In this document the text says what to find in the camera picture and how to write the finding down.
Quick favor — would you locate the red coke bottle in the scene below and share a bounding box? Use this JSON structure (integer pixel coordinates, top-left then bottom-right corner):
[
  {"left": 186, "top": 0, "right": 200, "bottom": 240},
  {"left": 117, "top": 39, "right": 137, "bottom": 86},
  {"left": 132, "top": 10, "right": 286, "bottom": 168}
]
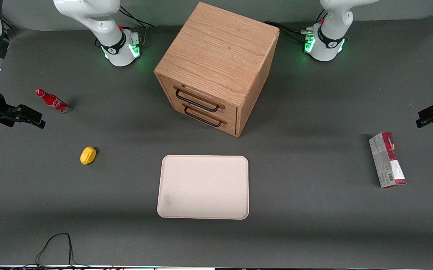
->
[{"left": 35, "top": 88, "right": 72, "bottom": 115}]

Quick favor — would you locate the beige plastic tray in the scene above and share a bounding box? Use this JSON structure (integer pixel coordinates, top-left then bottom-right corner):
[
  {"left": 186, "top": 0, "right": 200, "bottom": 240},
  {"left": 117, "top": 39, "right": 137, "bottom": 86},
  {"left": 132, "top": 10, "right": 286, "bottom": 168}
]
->
[{"left": 157, "top": 154, "right": 250, "bottom": 220}]

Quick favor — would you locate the red grey cookie box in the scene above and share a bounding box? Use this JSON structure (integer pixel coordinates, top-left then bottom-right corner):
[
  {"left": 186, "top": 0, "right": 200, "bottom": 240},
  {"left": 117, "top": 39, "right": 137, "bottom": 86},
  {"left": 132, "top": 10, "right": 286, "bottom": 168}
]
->
[{"left": 368, "top": 132, "right": 407, "bottom": 188}]

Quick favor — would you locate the yellow lemon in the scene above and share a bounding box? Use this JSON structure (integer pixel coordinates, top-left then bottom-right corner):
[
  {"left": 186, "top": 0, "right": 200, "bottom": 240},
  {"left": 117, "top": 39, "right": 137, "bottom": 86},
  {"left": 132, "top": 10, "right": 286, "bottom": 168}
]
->
[{"left": 80, "top": 146, "right": 97, "bottom": 165}]

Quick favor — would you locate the wooden drawer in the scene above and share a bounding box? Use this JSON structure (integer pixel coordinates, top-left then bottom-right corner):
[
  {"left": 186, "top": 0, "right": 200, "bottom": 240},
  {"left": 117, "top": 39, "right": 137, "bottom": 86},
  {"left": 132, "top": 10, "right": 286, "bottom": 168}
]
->
[
  {"left": 179, "top": 103, "right": 238, "bottom": 136},
  {"left": 161, "top": 76, "right": 239, "bottom": 125}
]

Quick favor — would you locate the wooden drawer cabinet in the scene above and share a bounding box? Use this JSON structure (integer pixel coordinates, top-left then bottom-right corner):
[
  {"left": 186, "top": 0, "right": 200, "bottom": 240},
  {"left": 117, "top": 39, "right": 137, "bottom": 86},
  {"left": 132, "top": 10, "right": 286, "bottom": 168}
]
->
[{"left": 153, "top": 1, "right": 280, "bottom": 138}]

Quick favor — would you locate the black cable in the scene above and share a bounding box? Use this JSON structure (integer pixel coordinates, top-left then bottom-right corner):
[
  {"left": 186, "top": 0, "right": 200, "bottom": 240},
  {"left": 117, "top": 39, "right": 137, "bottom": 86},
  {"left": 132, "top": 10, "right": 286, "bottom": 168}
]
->
[
  {"left": 263, "top": 21, "right": 314, "bottom": 44},
  {"left": 35, "top": 232, "right": 89, "bottom": 270},
  {"left": 118, "top": 5, "right": 155, "bottom": 48}
]

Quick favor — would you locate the black metal drawer handle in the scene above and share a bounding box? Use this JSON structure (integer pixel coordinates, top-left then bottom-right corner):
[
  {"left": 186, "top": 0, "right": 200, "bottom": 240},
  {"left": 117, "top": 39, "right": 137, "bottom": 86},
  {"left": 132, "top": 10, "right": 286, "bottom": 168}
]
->
[
  {"left": 183, "top": 106, "right": 224, "bottom": 128},
  {"left": 174, "top": 87, "right": 221, "bottom": 113}
]

